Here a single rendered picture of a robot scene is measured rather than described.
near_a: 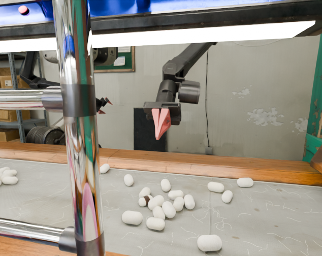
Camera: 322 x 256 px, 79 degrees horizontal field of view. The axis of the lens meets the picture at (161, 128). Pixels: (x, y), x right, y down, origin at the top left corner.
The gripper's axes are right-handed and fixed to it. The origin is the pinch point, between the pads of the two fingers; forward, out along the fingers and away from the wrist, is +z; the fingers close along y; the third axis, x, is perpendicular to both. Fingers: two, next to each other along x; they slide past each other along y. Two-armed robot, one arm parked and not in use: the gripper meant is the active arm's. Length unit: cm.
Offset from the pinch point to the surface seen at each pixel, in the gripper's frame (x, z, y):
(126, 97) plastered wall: 124, -148, -86
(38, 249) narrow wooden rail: -12.2, 28.2, -9.0
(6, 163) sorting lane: 9, 8, -49
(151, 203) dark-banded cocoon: -2.7, 17.7, 2.4
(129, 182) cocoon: 3.0, 11.9, -5.2
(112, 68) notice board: 95, -171, -103
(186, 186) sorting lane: 6.2, 10.0, 8.1
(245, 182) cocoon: 5.8, 7.6, 21.5
